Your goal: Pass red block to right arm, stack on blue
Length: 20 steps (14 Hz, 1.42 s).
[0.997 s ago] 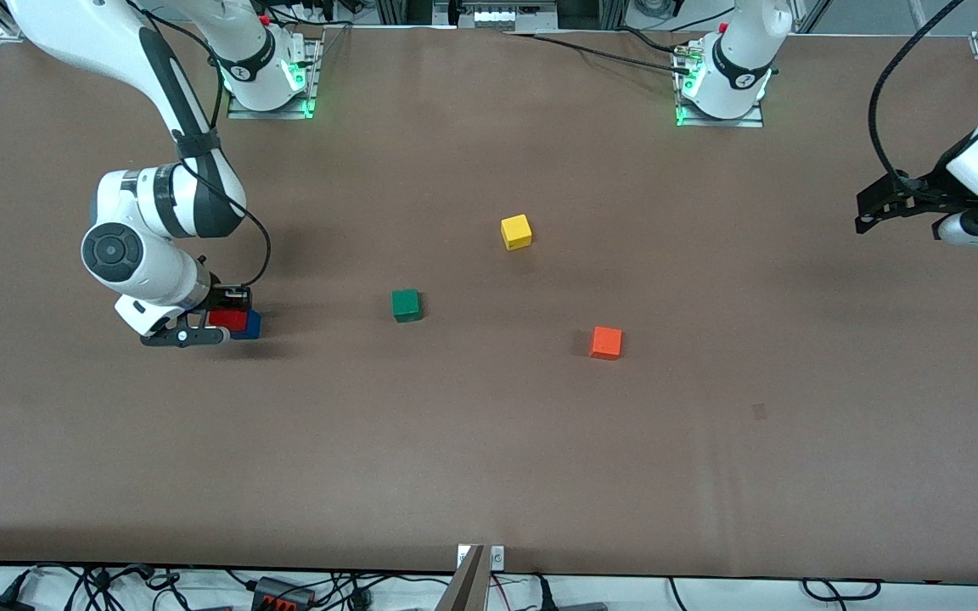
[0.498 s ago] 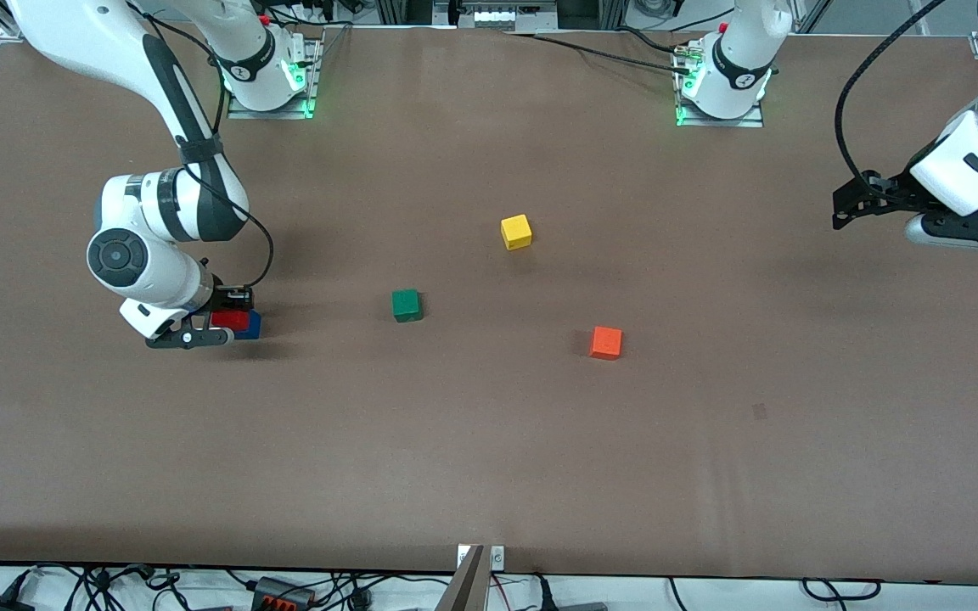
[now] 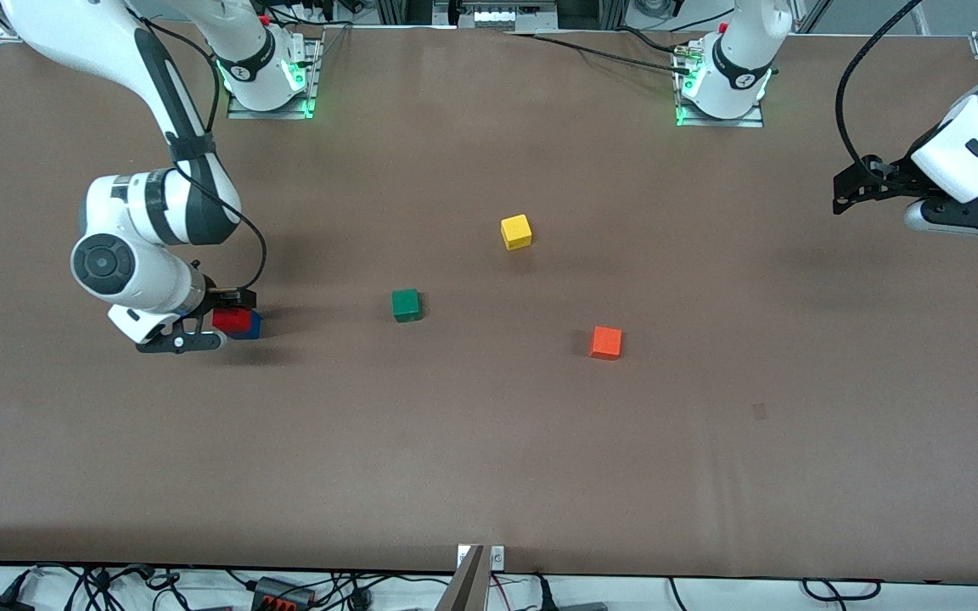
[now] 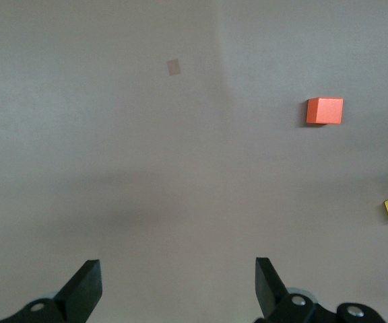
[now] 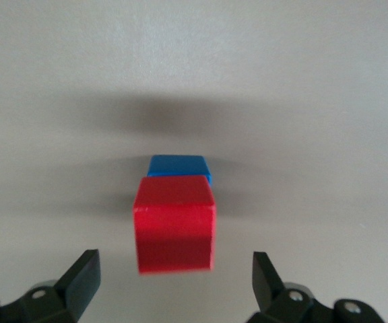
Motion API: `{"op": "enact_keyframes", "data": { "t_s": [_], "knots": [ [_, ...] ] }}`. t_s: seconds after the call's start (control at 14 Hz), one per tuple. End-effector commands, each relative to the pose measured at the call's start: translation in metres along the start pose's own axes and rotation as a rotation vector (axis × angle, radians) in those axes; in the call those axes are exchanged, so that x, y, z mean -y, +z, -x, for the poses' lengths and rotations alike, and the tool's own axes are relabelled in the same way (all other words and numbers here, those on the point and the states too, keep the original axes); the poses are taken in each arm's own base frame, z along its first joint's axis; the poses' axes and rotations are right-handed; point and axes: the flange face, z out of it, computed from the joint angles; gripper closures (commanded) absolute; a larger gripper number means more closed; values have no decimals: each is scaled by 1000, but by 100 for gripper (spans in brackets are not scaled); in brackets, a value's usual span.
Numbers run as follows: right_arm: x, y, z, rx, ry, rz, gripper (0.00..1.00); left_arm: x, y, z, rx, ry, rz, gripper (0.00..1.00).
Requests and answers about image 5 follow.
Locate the blue wooden block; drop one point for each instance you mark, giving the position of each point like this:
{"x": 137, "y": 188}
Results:
{"x": 177, "y": 165}

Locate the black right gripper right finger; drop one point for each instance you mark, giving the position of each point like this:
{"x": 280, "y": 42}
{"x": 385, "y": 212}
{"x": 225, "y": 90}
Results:
{"x": 275, "y": 299}

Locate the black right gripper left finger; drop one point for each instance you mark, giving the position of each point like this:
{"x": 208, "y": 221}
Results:
{"x": 62, "y": 299}

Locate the red wooden block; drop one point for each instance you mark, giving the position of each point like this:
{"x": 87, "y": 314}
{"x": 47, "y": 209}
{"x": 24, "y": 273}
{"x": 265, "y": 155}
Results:
{"x": 173, "y": 232}

